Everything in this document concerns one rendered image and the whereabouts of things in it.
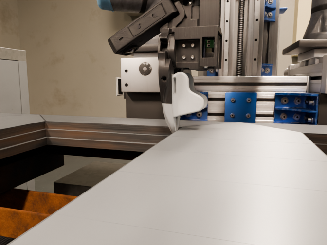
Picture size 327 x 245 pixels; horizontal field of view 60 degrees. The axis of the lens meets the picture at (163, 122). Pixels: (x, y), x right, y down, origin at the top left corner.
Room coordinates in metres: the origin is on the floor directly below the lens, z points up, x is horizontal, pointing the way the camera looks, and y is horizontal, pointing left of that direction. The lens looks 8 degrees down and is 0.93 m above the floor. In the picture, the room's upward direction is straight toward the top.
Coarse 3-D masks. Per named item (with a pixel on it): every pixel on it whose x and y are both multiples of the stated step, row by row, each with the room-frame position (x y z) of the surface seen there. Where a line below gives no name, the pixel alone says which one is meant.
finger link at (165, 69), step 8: (160, 56) 0.39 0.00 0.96; (160, 64) 0.39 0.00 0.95; (168, 64) 0.39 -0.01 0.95; (160, 72) 0.39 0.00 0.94; (168, 72) 0.39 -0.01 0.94; (160, 80) 0.39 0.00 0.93; (168, 80) 0.39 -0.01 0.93; (160, 88) 0.39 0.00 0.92; (168, 88) 0.40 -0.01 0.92; (168, 96) 0.40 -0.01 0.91
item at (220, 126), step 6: (186, 126) 0.46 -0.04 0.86; (192, 126) 0.46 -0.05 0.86; (198, 126) 0.46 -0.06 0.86; (204, 126) 0.46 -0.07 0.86; (210, 126) 0.46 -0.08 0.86; (216, 126) 0.46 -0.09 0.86; (222, 126) 0.46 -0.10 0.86; (228, 126) 0.46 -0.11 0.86; (234, 126) 0.46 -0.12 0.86; (240, 126) 0.46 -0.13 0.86; (246, 126) 0.46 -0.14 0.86; (252, 126) 0.46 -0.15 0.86; (258, 126) 0.46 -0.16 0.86; (264, 126) 0.46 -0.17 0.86; (300, 132) 0.41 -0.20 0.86
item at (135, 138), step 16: (16, 128) 0.47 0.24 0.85; (32, 128) 0.50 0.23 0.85; (48, 128) 0.53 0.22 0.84; (64, 128) 0.52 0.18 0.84; (80, 128) 0.51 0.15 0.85; (96, 128) 0.50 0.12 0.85; (112, 128) 0.49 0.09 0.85; (128, 128) 0.48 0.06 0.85; (144, 128) 0.47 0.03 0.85; (160, 128) 0.47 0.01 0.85; (0, 144) 0.42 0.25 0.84; (16, 144) 0.45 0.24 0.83; (32, 144) 0.48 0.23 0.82; (48, 144) 0.51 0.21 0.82; (64, 144) 0.50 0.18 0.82; (80, 144) 0.49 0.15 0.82; (96, 144) 0.49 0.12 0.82; (112, 144) 0.48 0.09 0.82; (128, 144) 0.47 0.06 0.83; (144, 144) 0.46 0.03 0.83; (320, 144) 0.39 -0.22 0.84
